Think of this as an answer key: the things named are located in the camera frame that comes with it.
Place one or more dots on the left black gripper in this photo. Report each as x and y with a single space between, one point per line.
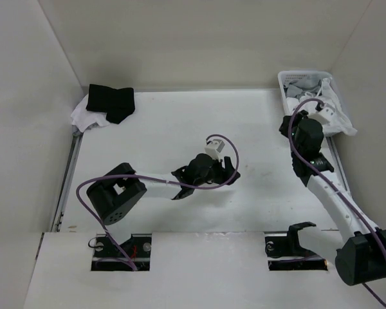
223 174

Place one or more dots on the white tank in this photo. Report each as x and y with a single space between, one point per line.
82 119
340 123

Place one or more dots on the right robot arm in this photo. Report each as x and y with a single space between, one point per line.
359 256

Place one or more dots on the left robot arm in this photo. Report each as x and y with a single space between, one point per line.
114 196

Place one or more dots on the grey tank top in basket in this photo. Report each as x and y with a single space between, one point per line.
298 90

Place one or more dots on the folded black tank top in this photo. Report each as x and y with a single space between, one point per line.
117 104

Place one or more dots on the folded white tank top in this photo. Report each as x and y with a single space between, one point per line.
82 119

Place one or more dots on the white plastic laundry basket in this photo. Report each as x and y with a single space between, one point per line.
286 77

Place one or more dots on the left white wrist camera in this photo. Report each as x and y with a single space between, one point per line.
214 148

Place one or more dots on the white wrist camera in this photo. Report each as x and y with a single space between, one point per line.
324 116
214 148

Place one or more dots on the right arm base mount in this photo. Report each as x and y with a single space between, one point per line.
283 257

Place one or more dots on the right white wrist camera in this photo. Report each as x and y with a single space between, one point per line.
324 116

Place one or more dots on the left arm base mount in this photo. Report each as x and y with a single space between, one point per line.
107 257

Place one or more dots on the left metal table rail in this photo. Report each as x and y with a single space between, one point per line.
66 184

